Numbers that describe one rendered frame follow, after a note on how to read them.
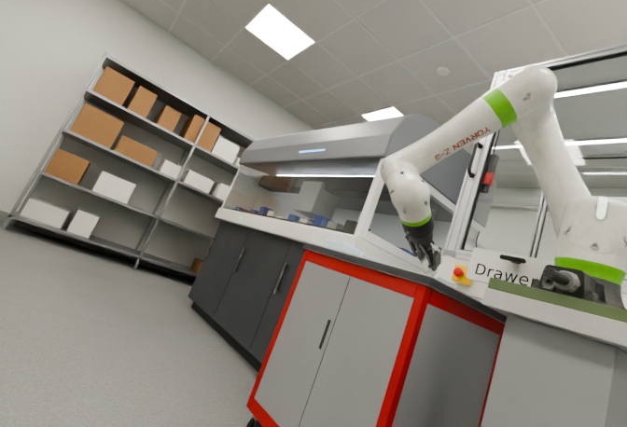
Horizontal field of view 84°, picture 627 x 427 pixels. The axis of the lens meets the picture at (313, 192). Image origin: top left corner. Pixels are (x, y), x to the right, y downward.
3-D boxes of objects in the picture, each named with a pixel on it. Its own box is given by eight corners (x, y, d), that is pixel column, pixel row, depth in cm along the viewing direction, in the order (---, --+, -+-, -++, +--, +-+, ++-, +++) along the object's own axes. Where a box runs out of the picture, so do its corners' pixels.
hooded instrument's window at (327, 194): (355, 235, 180) (383, 158, 190) (221, 207, 323) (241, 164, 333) (461, 291, 244) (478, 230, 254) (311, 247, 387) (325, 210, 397)
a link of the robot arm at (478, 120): (494, 107, 94) (506, 136, 100) (474, 91, 103) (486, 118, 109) (378, 179, 105) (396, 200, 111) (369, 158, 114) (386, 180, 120)
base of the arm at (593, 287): (582, 296, 63) (588, 264, 64) (502, 278, 76) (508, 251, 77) (637, 322, 75) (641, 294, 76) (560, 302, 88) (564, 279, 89)
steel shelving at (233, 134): (0, 228, 322) (105, 50, 365) (10, 224, 363) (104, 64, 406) (304, 320, 501) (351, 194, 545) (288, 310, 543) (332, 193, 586)
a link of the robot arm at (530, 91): (565, 102, 98) (537, 75, 105) (570, 75, 88) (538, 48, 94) (504, 138, 104) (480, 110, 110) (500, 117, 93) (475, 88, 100)
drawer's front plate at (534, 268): (565, 302, 95) (573, 264, 98) (465, 277, 119) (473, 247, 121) (567, 304, 96) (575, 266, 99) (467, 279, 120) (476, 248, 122)
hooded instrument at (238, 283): (290, 421, 158) (407, 89, 196) (175, 301, 306) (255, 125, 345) (431, 430, 225) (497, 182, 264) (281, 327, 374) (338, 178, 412)
